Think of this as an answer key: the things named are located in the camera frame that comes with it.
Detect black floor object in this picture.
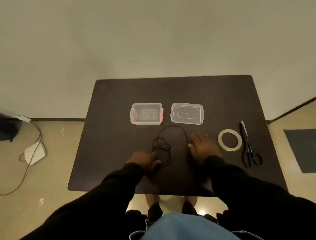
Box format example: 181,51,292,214
0,113,21,143

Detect white power adapter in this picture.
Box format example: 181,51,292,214
14,114,31,123

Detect black cable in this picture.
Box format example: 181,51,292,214
151,125,191,173

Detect clear plastic box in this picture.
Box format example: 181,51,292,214
129,103,164,126

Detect black scissors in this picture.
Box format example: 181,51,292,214
239,120,263,168

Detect dark floor mat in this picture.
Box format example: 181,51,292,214
283,128,316,174

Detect pale tape roll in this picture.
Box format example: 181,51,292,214
218,129,242,151

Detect person's left forearm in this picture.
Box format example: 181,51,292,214
19,162,148,240

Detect white floor device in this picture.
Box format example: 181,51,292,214
24,141,47,165

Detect person's right forearm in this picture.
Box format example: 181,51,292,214
201,155,316,240

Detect person's right hand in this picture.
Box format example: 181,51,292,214
188,133,222,165

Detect person's left hand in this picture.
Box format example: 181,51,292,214
126,151,162,173

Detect clear plastic lid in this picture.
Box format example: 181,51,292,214
170,102,205,125

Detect person's blue clothing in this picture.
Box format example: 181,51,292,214
128,213,265,240

